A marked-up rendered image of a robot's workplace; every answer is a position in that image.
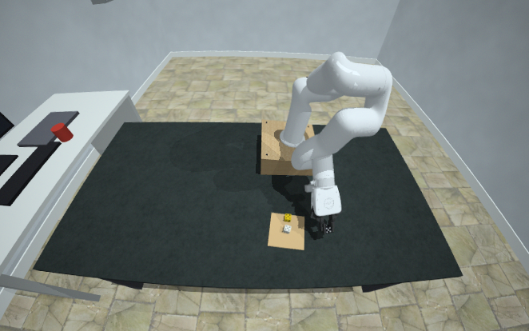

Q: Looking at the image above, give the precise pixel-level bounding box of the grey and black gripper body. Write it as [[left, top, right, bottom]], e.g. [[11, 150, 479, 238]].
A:
[[311, 185, 341, 216]]

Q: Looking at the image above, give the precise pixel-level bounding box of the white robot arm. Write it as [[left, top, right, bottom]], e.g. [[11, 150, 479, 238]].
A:
[[280, 52, 392, 192]]

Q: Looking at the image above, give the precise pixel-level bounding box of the beige square mat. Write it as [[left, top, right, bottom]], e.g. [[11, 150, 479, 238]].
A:
[[268, 213, 304, 250]]

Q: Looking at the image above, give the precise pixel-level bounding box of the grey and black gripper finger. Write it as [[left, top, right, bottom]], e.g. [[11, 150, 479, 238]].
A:
[[309, 207, 326, 234], [328, 210, 343, 233]]

